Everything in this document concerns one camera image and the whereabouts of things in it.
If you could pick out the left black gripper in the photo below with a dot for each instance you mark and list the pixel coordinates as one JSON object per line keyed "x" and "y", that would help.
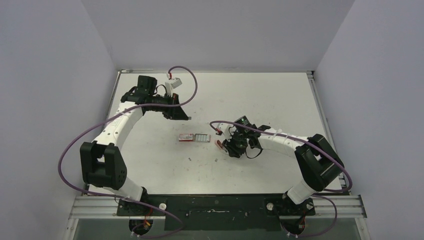
{"x": 175, "y": 113}

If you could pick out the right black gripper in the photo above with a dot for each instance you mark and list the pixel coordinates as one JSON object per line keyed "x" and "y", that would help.
{"x": 230, "y": 141}

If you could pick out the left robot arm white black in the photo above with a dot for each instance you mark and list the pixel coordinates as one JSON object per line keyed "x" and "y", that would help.
{"x": 102, "y": 163}

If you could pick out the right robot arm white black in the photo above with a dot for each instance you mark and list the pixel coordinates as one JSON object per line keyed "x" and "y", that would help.
{"x": 318, "y": 162}

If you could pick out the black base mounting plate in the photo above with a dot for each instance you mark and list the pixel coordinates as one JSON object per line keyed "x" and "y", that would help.
{"x": 219, "y": 212}

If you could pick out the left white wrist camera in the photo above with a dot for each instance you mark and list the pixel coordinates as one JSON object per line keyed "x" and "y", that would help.
{"x": 172, "y": 84}

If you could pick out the aluminium frame rail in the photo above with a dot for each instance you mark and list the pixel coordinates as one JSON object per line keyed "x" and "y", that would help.
{"x": 100, "y": 207}

